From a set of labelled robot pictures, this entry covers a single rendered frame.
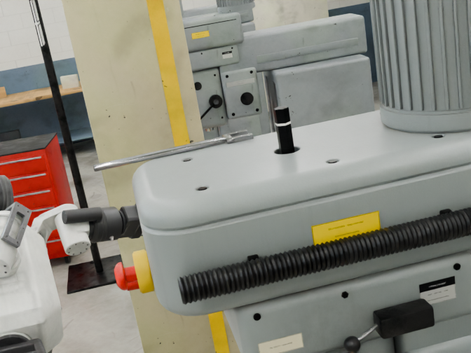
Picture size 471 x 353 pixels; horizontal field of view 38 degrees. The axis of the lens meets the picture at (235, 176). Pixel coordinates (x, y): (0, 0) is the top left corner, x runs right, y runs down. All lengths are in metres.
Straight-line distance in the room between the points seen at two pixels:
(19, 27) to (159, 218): 9.18
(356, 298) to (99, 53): 1.87
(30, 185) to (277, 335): 4.78
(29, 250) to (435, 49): 0.88
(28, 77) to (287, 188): 9.24
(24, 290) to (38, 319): 0.06
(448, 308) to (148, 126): 1.86
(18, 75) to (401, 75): 9.21
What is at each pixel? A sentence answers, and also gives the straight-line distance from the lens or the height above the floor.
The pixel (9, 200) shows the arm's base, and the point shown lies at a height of 1.74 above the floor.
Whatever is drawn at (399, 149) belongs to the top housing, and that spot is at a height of 1.89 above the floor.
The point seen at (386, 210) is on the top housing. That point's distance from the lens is 0.89.
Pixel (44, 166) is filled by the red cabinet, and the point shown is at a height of 0.86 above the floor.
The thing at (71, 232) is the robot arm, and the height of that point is 1.58.
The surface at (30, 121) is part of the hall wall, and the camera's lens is 10.11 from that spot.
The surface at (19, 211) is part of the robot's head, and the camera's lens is 1.33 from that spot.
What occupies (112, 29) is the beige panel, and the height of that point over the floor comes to 1.98.
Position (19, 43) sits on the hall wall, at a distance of 9.98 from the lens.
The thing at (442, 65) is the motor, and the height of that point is 1.98.
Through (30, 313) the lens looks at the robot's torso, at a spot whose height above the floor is 1.59.
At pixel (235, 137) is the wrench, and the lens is 1.04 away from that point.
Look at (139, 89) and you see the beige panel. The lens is 2.65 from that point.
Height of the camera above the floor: 2.16
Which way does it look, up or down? 18 degrees down
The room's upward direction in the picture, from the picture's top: 10 degrees counter-clockwise
